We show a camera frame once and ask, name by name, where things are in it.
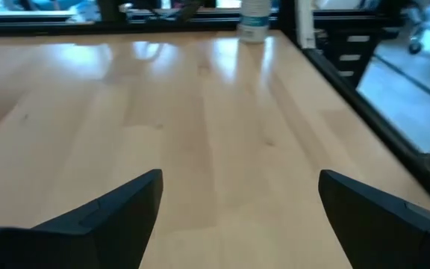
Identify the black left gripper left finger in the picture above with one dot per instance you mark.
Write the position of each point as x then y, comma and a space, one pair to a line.
88, 239

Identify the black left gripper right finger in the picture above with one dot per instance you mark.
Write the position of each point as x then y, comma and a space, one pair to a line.
386, 239

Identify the black chair caster wheel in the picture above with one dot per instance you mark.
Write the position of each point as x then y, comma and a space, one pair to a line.
415, 46

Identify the white aluminium profile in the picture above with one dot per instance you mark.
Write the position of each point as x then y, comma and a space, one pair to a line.
305, 22

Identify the clear plastic water bottle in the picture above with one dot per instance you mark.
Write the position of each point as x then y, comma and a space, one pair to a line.
254, 22

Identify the black slotted bracket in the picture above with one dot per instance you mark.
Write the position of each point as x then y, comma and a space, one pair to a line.
353, 48

